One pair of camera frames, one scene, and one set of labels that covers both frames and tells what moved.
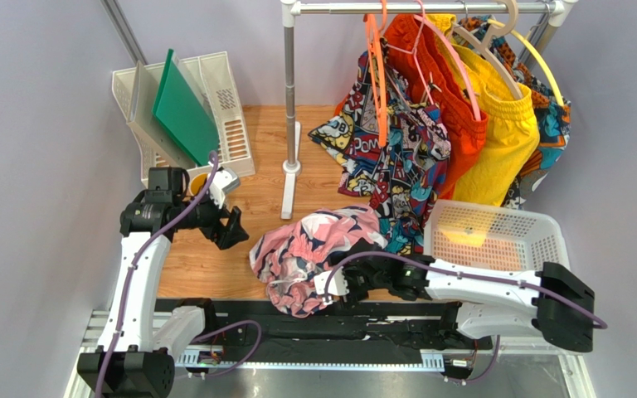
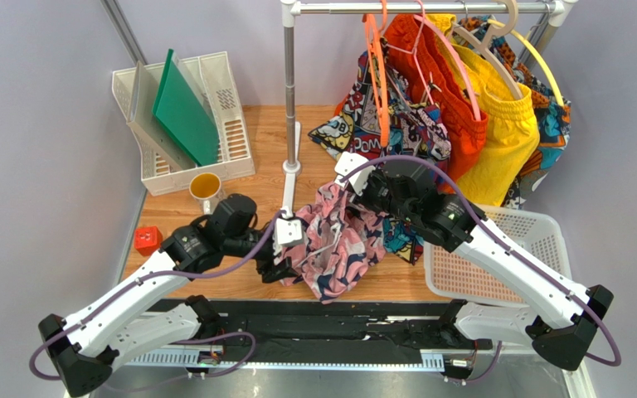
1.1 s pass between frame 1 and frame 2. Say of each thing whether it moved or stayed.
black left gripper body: moved
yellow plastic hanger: stayed
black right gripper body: moved
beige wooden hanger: stayed
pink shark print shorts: moved
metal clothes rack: stayed
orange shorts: stayed
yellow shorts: stayed
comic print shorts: stayed
